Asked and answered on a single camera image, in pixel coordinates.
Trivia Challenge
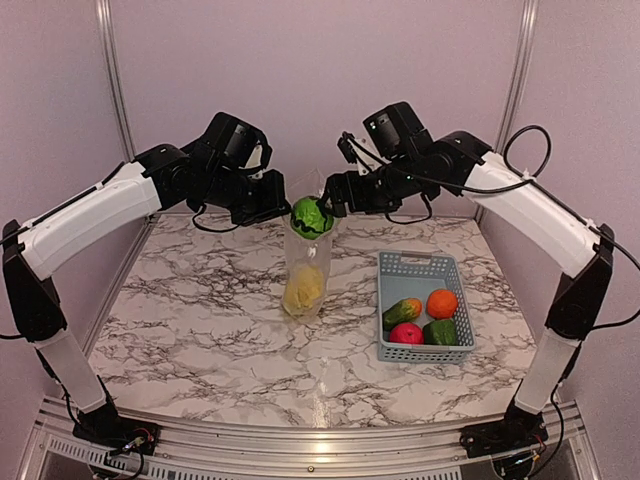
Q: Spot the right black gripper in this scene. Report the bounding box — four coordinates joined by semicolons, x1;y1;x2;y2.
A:
318;154;427;217

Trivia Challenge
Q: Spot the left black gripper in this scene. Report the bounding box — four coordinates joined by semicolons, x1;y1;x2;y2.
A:
204;165;292;226

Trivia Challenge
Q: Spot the green toy cabbage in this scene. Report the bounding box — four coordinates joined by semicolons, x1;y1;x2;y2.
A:
290;196;334;240

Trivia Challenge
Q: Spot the grey plastic basket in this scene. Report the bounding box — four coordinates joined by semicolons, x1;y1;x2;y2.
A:
377;251;476;364

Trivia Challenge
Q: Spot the clear zip top bag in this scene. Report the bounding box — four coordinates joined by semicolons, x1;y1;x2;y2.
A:
283;170;339;321

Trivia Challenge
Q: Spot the yellow toy banana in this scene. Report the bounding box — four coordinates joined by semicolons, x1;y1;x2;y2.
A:
282;279;323;316

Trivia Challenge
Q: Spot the orange toy orange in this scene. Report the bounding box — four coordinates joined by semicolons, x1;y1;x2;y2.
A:
425;289;459;320

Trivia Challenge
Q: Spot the yellow toy lemon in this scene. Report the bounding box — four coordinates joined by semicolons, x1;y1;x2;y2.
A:
297;265;325;296

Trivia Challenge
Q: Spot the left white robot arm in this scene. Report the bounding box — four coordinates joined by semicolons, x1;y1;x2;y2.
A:
2;144;290;446

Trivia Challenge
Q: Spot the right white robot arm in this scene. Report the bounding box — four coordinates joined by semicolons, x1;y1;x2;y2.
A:
319;131;613;458

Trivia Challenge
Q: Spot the green orange toy cucumber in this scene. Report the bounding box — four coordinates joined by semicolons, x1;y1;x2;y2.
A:
382;297;423;331

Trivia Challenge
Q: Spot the red toy apple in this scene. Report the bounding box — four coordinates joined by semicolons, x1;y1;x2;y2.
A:
389;322;424;345

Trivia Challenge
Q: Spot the green toy bell pepper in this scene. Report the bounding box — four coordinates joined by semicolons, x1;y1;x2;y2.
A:
422;319;458;346

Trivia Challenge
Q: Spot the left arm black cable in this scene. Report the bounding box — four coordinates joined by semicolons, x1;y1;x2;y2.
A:
188;204;241;234

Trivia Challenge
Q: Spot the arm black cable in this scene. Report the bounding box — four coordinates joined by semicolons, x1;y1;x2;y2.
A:
188;204;241;234
464;124;640;331

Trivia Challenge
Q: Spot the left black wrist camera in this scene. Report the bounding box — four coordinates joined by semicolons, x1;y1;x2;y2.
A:
190;112;272;176

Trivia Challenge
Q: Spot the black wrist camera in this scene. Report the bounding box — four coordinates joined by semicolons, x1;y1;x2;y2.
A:
190;112;272;176
337;101;434;176

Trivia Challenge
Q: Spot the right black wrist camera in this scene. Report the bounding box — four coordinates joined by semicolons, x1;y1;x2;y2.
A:
337;101;434;176

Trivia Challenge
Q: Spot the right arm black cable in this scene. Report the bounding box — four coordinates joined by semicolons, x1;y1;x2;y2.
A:
464;124;640;331

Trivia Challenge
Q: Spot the right aluminium frame post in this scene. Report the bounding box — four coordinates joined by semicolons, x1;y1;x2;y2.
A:
495;0;539;152

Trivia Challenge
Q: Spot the aluminium frame post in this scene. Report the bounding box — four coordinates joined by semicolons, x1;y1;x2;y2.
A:
95;0;136;160
495;0;539;152

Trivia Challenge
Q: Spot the left aluminium frame post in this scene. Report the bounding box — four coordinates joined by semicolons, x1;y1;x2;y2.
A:
95;0;136;160

